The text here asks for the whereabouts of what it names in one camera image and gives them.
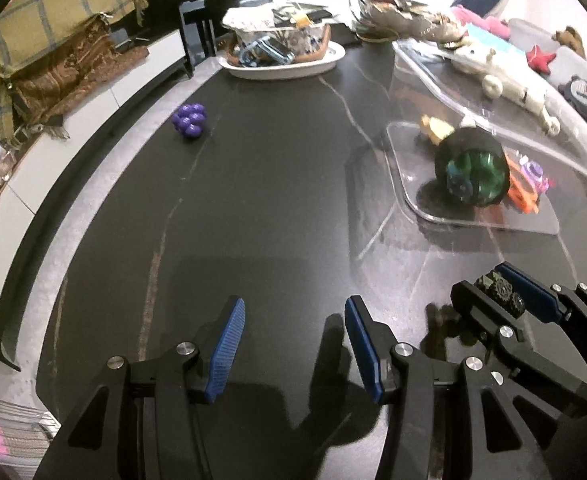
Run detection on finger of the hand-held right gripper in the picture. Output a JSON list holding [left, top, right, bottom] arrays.
[[451, 281, 587, 416], [496, 262, 587, 376]]

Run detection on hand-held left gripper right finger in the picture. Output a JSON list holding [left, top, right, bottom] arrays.
[[343, 295, 549, 480]]

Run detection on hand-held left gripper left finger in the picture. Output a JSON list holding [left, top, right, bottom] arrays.
[[32, 295, 247, 480]]

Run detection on small camouflage toy car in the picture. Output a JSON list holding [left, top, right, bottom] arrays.
[[476, 270, 527, 318]]

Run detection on orange framed glasses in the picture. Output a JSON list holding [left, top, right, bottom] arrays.
[[503, 152, 541, 213]]

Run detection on purple toy camera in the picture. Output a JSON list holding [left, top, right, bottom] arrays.
[[518, 156, 554, 193]]

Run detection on clear plastic container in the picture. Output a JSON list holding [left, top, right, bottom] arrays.
[[386, 37, 587, 235]]

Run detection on yellow shell keychain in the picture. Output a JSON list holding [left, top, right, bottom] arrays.
[[420, 115, 457, 143]]

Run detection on purple grape toy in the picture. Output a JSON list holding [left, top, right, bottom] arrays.
[[172, 103, 207, 139]]

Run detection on black marble desktop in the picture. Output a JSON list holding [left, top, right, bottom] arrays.
[[0, 35, 587, 480]]

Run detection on green and black round toy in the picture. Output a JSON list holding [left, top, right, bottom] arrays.
[[433, 128, 511, 208]]

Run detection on navy wheel shaped cushion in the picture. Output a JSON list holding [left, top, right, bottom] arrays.
[[558, 76, 587, 128]]

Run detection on white plush sheep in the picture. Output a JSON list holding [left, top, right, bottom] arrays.
[[448, 42, 561, 137]]

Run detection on red star plush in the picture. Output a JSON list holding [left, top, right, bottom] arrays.
[[527, 45, 558, 72]]

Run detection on brown teddy bear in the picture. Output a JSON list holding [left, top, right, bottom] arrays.
[[553, 26, 585, 58]]

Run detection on pink plush toy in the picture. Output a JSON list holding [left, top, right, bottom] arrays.
[[451, 5, 511, 38]]

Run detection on white oval dish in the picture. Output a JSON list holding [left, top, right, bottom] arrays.
[[216, 40, 347, 80]]

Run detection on white low cabinet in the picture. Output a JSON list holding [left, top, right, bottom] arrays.
[[0, 27, 194, 271]]

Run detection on floral patterned basket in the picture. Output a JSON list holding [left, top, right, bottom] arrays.
[[226, 20, 331, 67]]

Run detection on pile of snack packets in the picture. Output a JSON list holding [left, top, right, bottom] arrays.
[[363, 0, 454, 21]]

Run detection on brown patterned cloth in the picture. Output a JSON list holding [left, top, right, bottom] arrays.
[[10, 15, 149, 138]]

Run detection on patterned fabric pouch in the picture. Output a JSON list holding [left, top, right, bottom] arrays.
[[223, 7, 274, 31]]

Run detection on yellow plaid blanket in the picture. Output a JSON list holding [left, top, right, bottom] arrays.
[[0, 0, 151, 136]]

